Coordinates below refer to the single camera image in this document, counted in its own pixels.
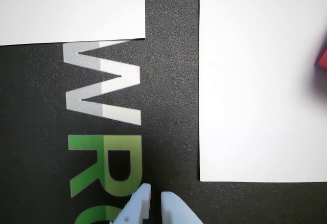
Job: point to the black mat with WRO logo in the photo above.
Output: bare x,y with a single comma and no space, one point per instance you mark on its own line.
173,80

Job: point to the white paper sheet marked 1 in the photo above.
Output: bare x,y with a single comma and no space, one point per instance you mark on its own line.
71,9

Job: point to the pink paper box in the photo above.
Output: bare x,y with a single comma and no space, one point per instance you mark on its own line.
324,60

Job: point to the white paper sheet marked HOME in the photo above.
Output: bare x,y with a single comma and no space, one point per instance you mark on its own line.
255,80

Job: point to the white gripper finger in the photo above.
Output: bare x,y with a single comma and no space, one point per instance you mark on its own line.
176,211
135,208

